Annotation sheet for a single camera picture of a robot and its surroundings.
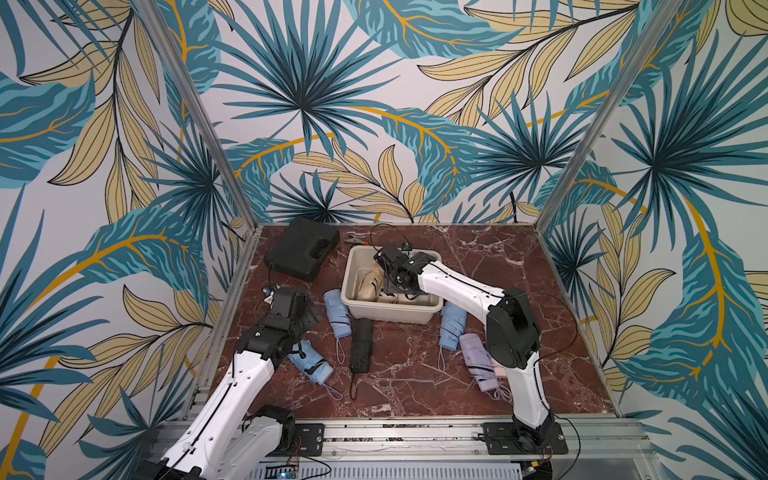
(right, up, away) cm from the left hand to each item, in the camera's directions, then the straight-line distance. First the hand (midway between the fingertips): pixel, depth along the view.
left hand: (303, 319), depth 80 cm
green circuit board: (-2, -35, -9) cm, 36 cm away
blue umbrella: (+5, -5, -15) cm, 16 cm away
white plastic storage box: (+12, +16, +13) cm, 24 cm away
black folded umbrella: (+15, -8, +7) cm, 18 cm away
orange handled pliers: (+11, +23, +34) cm, 42 cm away
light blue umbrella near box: (+7, -1, +12) cm, 14 cm away
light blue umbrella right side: (+43, -2, +11) cm, 44 cm away
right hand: (+27, +9, +13) cm, 31 cm away
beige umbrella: (+17, +7, +15) cm, 24 cm away
